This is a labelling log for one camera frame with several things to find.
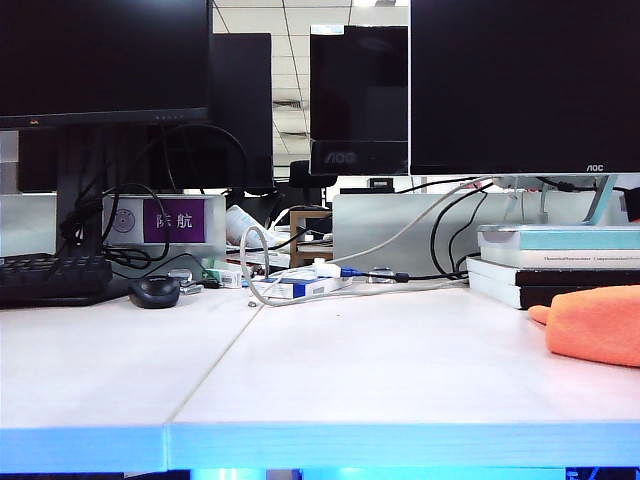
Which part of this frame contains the orange microfibre rag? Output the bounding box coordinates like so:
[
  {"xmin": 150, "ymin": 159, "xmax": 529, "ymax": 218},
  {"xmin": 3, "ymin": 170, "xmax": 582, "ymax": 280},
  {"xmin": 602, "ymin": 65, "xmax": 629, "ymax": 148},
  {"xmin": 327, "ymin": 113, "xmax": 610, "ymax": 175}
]
[{"xmin": 528, "ymin": 284, "xmax": 640, "ymax": 369}]

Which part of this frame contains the wooden shelf box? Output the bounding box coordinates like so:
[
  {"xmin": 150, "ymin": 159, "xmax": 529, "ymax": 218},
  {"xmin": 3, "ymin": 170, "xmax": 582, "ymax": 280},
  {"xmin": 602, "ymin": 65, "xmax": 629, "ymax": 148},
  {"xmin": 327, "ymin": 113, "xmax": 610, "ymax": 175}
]
[{"xmin": 289, "ymin": 208, "xmax": 335, "ymax": 269}]

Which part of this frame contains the blue white carton box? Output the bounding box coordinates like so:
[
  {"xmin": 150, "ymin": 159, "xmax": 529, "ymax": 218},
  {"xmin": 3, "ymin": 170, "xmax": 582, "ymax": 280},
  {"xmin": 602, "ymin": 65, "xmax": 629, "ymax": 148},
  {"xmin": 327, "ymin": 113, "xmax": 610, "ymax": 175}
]
[{"xmin": 250, "ymin": 272, "xmax": 352, "ymax": 301}]

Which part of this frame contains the silver desk divider panel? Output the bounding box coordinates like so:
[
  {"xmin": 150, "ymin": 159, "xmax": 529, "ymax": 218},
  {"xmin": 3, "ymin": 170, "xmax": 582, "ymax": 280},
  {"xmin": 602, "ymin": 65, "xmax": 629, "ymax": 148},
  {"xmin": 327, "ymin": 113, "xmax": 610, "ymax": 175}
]
[{"xmin": 332, "ymin": 192, "xmax": 640, "ymax": 277}]

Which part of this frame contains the black office chair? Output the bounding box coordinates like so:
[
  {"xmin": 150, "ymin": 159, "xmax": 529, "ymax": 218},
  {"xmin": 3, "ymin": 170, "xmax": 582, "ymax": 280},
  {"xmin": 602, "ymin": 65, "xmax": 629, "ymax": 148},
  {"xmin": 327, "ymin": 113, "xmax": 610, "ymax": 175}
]
[{"xmin": 288, "ymin": 159, "xmax": 340, "ymax": 206}]

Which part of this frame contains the white crumpled paper bag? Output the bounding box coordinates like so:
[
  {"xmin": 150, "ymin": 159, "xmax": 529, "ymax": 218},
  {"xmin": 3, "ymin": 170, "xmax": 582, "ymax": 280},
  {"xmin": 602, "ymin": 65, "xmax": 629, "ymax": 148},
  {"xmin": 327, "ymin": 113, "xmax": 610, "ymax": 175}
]
[{"xmin": 224, "ymin": 203, "xmax": 282, "ymax": 249}]

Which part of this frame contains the green white small box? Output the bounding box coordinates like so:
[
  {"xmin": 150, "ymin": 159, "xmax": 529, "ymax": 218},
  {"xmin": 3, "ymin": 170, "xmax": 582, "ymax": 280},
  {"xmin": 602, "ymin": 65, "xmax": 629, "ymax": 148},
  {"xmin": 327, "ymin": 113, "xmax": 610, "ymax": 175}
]
[{"xmin": 205, "ymin": 267, "xmax": 242, "ymax": 289}]

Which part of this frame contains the small silver gadget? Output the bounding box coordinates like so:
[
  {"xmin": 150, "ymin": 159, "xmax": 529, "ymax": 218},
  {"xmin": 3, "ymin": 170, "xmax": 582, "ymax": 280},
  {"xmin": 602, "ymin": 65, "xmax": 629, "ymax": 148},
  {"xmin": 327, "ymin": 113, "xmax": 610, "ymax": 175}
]
[{"xmin": 168, "ymin": 268, "xmax": 205, "ymax": 295}]

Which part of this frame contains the silver nameplate purple label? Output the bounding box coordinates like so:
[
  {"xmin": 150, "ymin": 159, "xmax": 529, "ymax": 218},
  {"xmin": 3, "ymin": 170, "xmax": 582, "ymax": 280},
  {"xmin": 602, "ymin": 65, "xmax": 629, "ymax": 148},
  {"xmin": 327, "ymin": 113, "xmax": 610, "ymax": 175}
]
[{"xmin": 103, "ymin": 193, "xmax": 227, "ymax": 246}]

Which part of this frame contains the black AOC monitor glossy bezel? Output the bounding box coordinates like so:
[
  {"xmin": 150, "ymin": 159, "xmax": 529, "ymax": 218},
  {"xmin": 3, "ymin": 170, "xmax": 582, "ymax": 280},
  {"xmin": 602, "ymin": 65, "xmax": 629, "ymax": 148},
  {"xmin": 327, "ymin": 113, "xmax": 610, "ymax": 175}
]
[{"xmin": 308, "ymin": 23, "xmax": 410, "ymax": 176}]

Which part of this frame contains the black computer mouse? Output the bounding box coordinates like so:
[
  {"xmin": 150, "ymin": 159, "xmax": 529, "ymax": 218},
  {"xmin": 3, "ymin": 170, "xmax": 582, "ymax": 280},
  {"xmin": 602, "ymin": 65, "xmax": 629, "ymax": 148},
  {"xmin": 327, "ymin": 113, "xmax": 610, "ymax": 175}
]
[{"xmin": 127, "ymin": 274, "xmax": 181, "ymax": 309}]

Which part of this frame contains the white cover book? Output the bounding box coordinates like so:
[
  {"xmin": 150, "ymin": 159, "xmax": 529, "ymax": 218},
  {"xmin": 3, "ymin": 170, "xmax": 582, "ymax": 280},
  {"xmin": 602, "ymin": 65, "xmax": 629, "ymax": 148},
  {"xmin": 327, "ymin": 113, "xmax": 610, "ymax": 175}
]
[{"xmin": 480, "ymin": 247, "xmax": 640, "ymax": 270}]

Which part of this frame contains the teal cover book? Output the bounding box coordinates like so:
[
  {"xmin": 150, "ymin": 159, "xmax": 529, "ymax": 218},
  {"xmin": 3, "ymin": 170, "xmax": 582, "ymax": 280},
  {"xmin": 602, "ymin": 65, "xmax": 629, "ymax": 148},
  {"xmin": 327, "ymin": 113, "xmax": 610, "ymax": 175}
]
[{"xmin": 477, "ymin": 223, "xmax": 640, "ymax": 252}]

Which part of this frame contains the black AOC monitor silver edge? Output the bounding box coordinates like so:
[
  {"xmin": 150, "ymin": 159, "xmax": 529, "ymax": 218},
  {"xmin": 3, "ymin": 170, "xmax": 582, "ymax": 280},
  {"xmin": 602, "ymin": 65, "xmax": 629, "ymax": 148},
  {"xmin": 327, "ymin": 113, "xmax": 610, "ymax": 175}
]
[{"xmin": 409, "ymin": 0, "xmax": 640, "ymax": 176}]

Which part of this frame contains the black monitor stand column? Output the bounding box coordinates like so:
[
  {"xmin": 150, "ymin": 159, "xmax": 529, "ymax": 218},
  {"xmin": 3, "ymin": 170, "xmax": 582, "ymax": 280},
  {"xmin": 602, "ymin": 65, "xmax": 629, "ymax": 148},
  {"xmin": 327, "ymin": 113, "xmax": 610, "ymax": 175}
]
[{"xmin": 54, "ymin": 124, "xmax": 105, "ymax": 259}]

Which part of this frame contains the white teal monitor stand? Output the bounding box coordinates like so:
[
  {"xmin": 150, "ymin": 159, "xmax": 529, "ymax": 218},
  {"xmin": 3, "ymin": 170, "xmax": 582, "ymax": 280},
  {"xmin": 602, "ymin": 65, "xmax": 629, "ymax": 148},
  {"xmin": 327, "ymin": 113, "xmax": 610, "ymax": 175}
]
[{"xmin": 492, "ymin": 174, "xmax": 621, "ymax": 226}]

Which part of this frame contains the black monitor with button row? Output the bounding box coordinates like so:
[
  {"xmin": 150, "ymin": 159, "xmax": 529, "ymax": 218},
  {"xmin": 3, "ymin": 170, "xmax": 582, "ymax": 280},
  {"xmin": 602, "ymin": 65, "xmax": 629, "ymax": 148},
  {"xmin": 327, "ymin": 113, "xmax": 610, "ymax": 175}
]
[{"xmin": 0, "ymin": 0, "xmax": 212, "ymax": 130}]

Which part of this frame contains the black keyboard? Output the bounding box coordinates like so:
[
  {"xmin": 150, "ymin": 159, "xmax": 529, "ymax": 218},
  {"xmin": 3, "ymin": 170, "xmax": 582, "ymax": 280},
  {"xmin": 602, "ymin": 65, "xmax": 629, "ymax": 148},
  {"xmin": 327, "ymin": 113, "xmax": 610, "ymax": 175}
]
[{"xmin": 0, "ymin": 252, "xmax": 113, "ymax": 307}]

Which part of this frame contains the frosted desk divider panel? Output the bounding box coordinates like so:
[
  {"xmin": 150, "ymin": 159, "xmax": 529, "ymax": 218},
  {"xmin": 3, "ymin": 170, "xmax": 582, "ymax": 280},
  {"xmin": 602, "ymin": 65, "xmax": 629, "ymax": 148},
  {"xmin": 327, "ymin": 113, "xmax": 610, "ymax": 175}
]
[{"xmin": 0, "ymin": 193, "xmax": 57, "ymax": 257}]

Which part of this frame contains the grey cable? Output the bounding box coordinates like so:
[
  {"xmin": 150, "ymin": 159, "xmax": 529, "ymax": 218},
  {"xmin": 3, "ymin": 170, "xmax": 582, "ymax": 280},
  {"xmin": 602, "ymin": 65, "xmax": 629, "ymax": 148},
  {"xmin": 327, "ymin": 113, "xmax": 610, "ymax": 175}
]
[{"xmin": 238, "ymin": 175, "xmax": 494, "ymax": 307}]

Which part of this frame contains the black cable blue connector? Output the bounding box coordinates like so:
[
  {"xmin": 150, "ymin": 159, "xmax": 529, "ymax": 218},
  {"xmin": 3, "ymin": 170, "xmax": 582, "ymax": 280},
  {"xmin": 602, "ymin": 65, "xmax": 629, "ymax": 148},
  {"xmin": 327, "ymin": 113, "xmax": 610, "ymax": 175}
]
[{"xmin": 340, "ymin": 267, "xmax": 469, "ymax": 281}]

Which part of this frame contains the black looped cable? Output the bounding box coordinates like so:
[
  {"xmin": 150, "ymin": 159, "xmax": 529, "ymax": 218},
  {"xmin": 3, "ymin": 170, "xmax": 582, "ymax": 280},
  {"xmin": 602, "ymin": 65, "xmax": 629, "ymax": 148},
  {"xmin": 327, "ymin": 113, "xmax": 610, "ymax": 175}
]
[{"xmin": 430, "ymin": 182, "xmax": 494, "ymax": 280}]

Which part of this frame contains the black cable bundle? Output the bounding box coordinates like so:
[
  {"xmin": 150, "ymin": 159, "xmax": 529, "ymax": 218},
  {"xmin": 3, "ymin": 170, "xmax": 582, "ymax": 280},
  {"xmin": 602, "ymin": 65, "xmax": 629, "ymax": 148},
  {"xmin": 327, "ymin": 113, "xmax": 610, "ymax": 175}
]
[{"xmin": 55, "ymin": 182, "xmax": 172, "ymax": 274}]

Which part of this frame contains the black cable with plug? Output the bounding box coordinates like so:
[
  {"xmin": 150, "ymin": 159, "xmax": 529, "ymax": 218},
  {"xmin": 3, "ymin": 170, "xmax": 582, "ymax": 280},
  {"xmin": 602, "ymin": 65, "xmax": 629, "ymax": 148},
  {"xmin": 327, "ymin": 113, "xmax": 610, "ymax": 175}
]
[{"xmin": 534, "ymin": 174, "xmax": 640, "ymax": 202}]

